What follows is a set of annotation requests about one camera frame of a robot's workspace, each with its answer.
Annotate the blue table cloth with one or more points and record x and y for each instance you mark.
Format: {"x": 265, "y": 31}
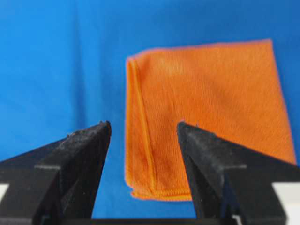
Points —
{"x": 62, "y": 68}

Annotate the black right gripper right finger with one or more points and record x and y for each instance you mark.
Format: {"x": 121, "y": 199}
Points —
{"x": 238, "y": 185}

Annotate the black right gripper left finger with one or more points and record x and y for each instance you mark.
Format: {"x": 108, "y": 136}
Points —
{"x": 56, "y": 182}

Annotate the orange microfiber towel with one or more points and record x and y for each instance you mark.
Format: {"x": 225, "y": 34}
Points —
{"x": 231, "y": 89}

